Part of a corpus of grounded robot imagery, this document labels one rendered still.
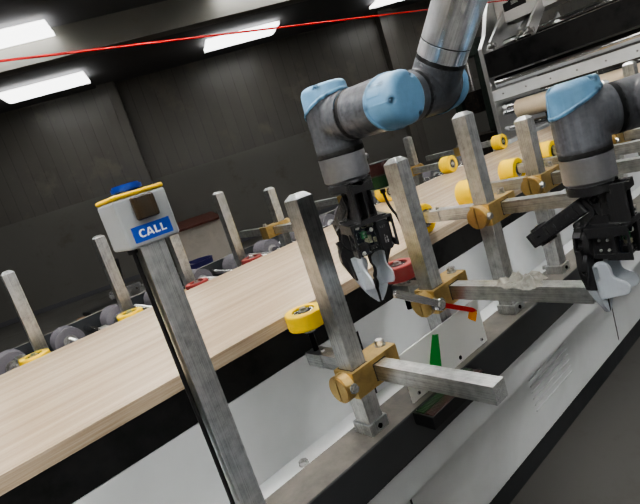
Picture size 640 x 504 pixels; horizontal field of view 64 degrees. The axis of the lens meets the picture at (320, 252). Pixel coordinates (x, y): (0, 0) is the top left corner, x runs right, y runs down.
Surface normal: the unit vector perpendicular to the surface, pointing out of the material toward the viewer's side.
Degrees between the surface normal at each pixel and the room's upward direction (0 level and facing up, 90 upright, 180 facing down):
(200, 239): 90
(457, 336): 90
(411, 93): 92
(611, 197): 90
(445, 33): 104
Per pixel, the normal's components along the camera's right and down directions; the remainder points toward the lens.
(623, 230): -0.72, 0.36
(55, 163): 0.27, 0.11
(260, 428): 0.62, -0.04
